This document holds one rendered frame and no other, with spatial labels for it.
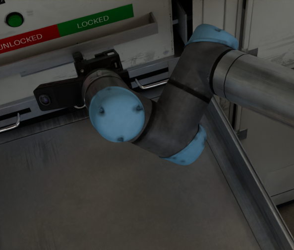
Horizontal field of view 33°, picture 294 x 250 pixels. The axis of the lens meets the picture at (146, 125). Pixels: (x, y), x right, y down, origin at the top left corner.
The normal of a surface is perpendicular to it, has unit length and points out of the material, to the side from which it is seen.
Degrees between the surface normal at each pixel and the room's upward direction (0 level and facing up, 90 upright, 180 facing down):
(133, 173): 0
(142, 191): 0
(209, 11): 90
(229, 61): 23
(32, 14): 90
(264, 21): 90
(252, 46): 90
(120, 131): 61
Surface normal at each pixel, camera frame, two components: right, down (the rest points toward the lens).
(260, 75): -0.45, -0.48
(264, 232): -0.08, -0.61
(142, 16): 0.30, 0.73
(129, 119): 0.25, 0.35
